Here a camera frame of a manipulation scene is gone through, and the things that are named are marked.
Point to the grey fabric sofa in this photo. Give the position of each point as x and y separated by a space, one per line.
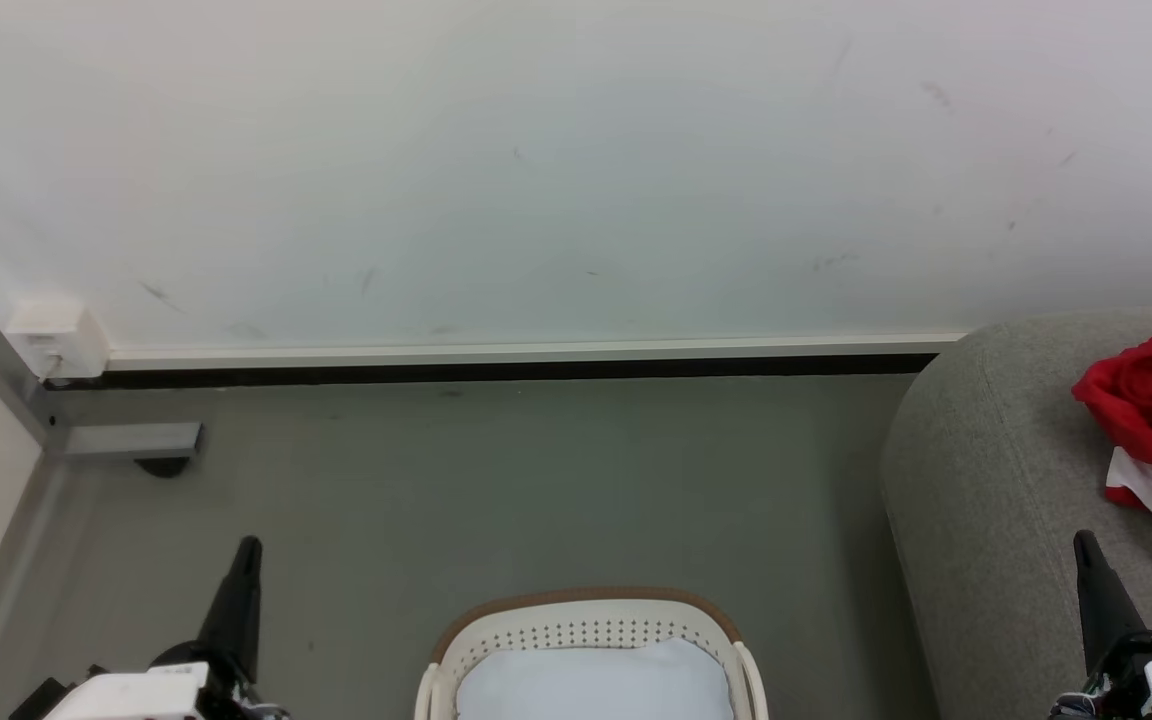
996 480

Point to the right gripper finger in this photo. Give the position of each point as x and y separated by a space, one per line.
1104 605

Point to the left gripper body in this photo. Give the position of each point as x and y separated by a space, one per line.
136 692

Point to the light blue cloth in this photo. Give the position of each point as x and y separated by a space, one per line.
596 685

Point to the red and white garment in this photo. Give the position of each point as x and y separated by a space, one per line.
1146 400

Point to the grey metal frame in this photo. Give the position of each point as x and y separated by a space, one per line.
131 440

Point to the white wall junction box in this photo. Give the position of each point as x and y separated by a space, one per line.
56 330

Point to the white wall trim strip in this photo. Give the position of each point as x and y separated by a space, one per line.
536 352

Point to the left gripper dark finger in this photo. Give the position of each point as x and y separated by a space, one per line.
236 605

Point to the black round foot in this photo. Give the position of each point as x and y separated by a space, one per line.
164 466

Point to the black baseboard strip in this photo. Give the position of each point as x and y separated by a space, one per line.
496 372

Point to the white laundry basket brown rim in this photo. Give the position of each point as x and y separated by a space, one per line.
586 618

